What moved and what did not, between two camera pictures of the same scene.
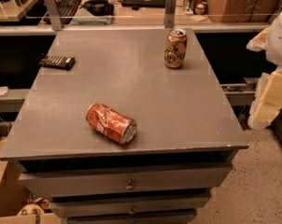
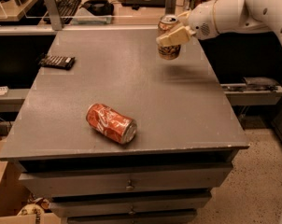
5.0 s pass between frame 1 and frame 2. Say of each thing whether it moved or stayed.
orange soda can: moved
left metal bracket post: stayed
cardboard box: stayed
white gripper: moved
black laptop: stayed
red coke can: stayed
